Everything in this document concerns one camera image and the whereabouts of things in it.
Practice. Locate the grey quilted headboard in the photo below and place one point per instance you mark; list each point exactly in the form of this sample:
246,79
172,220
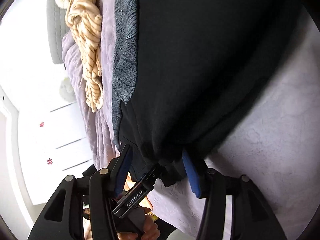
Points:
56,30

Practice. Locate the lavender embossed bed blanket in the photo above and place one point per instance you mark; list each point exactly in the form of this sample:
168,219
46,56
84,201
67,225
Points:
276,144

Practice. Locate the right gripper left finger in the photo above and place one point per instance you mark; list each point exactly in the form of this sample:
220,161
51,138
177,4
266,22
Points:
62,218

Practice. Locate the operator left hand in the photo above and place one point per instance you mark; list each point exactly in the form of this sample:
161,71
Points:
150,228

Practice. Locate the round white plush toy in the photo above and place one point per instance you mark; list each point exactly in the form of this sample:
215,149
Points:
67,91

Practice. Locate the black pants patterned side stripe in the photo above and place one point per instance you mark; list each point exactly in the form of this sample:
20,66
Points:
200,66

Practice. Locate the cream striped garment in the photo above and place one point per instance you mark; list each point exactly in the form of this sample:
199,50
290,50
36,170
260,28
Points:
85,21

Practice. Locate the orange fleece garment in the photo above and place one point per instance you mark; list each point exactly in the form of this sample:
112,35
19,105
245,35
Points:
128,183

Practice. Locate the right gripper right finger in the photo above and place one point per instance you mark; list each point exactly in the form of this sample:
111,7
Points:
252,216

